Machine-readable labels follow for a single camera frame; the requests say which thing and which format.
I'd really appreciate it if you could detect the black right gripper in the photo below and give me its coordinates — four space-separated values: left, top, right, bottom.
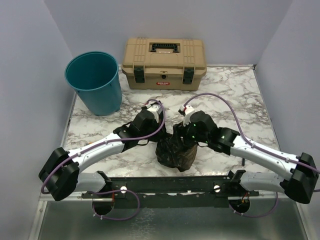
169 115 210 148

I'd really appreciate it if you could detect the black plastic trash bag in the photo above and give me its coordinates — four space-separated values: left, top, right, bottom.
155 122 198 172

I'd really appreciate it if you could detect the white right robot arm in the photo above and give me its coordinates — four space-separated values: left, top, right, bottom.
179 106 319 204

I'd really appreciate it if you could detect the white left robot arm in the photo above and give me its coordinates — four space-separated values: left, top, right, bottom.
38 104 166 201

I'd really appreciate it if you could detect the teal plastic trash bin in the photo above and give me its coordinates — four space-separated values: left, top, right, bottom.
64 51 122 116

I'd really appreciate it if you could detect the tan plastic toolbox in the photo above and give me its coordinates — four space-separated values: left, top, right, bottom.
121 37 207 91

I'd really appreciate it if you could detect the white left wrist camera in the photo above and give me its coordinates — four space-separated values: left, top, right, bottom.
141 103 163 123

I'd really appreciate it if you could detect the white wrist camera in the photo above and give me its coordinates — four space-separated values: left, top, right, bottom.
141 103 163 123
178 105 195 127

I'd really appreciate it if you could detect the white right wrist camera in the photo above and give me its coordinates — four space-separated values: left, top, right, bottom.
178 105 195 127

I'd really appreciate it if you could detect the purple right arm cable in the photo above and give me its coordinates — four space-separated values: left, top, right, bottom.
184 92 320 193

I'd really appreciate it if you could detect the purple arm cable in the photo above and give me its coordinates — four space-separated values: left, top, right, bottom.
40 99 167 195
184 92 320 193

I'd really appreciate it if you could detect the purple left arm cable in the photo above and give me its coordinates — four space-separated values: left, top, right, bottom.
40 99 167 195

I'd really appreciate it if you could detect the black front mounting rail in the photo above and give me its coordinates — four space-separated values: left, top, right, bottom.
81 172 259 209

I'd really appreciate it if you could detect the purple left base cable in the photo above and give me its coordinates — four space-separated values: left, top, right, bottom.
91 188 141 221

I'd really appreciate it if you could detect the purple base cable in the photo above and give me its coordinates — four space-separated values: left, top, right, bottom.
91 188 141 221
231 191 280 218

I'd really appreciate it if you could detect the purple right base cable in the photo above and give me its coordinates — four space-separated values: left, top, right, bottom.
231 191 280 218

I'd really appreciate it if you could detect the aluminium extrusion frame rail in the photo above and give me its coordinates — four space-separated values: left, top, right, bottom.
27 93 77 240

